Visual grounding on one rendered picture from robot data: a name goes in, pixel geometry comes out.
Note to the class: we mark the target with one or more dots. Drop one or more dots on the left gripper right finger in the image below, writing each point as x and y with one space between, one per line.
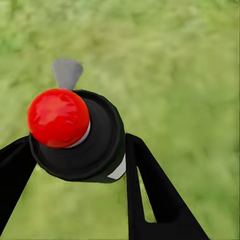
174 219

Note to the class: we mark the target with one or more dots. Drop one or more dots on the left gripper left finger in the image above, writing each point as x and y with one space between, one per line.
16 166

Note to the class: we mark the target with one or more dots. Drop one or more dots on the pesticide atomizer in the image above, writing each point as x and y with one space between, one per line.
76 135

